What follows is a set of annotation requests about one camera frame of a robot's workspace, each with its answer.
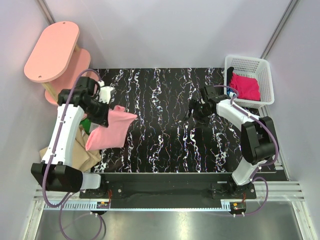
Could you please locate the beige folded t shirt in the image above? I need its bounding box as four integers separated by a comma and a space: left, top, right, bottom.
39, 124, 102, 173

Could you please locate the black garment in basket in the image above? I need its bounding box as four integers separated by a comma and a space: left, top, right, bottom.
226, 66, 234, 86

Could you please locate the green folded t shirt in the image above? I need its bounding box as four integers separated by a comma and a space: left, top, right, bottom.
80, 118, 91, 135

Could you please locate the white plastic laundry basket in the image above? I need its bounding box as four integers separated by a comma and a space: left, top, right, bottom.
224, 55, 275, 109

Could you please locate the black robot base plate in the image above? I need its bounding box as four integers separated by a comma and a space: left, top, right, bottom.
80, 173, 257, 200

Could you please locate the magenta t shirt in basket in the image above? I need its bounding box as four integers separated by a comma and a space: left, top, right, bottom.
229, 73, 261, 101

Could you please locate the blue garment in basket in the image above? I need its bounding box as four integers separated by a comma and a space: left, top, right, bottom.
226, 86, 239, 98

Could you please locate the pink three-tier shelf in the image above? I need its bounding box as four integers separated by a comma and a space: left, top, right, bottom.
23, 21, 91, 106

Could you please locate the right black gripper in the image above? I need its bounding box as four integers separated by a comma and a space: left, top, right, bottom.
182, 98, 213, 129

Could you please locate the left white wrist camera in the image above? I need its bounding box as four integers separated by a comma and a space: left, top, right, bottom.
98, 80, 116, 104

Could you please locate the pink t shirt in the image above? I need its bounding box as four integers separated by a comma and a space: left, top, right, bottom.
85, 105, 138, 151

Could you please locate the aluminium frame rail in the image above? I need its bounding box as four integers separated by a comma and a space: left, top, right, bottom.
33, 181, 306, 211

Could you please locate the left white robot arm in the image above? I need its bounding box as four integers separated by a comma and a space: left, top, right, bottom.
31, 76, 115, 198

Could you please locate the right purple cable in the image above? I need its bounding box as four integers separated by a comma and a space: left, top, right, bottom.
212, 84, 279, 217

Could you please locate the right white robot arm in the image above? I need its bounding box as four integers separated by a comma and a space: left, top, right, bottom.
184, 85, 279, 199

